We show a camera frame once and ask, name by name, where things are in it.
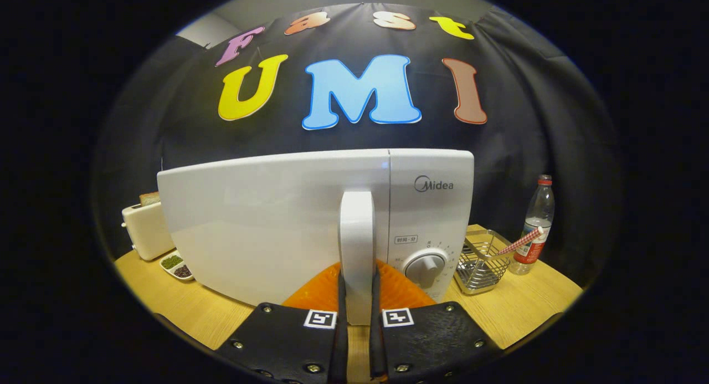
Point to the white divided bean dish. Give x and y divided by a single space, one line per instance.
176 265

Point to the cream toaster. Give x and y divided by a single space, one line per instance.
147 231

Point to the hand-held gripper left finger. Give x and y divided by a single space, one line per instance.
342 339

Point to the red checkered straw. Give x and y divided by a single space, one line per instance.
520 242

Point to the toast bread slice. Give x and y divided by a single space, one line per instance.
149 198

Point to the white microwave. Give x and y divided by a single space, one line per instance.
260 223

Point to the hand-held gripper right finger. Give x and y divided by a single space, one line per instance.
375 339

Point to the clear plastic water bottle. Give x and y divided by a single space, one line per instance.
538 223

